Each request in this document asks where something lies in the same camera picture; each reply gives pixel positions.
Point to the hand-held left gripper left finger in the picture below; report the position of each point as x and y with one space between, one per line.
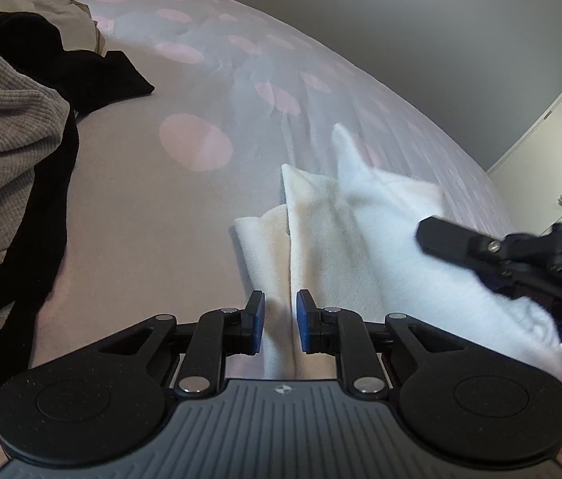
257 324

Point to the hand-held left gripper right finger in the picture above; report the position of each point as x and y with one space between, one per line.
305 324

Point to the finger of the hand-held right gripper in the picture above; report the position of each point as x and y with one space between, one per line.
510 284
450 239

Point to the cream knit sweater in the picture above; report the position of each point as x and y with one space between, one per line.
330 239

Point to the cream wardrobe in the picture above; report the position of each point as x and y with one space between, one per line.
560 134

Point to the pink polka dot bed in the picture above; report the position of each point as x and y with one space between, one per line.
161 209

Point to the grey waffle knit garment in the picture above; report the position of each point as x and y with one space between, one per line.
6 134

